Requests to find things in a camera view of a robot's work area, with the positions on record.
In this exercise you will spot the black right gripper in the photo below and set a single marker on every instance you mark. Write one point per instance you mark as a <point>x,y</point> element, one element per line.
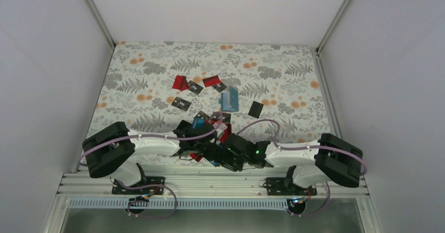
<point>225,162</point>

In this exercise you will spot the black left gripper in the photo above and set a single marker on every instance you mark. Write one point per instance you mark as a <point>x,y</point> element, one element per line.
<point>211,155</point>

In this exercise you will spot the blue leather card holder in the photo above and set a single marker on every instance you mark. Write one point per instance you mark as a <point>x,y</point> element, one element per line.
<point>229,100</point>

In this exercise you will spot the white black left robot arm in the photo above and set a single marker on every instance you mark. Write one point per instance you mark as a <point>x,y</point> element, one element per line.
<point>108,152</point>

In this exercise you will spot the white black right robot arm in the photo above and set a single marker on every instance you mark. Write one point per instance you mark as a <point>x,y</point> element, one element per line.
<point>326,159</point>

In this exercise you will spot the blue card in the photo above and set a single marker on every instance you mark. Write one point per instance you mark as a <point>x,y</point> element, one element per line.
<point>198,122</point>

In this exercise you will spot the plain black card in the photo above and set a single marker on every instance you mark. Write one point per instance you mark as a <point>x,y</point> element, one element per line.
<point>255,109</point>

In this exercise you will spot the black card behind holder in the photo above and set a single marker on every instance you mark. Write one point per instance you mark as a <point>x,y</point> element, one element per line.
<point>220,87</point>

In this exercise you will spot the large red striped card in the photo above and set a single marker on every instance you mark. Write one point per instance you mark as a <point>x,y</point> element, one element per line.
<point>211,81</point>

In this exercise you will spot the red card with black stripe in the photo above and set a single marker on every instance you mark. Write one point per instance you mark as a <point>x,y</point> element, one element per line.
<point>181,83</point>

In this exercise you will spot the floral patterned table mat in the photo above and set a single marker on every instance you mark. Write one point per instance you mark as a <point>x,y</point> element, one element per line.
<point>138,88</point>

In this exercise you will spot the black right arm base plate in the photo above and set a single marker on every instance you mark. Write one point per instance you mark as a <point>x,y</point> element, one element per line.
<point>279,186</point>

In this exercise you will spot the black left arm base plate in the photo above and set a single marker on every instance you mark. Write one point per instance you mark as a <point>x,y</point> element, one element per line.
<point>136,189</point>

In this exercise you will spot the aluminium frame rail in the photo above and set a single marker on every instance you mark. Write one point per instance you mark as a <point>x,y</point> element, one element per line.
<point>185,181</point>

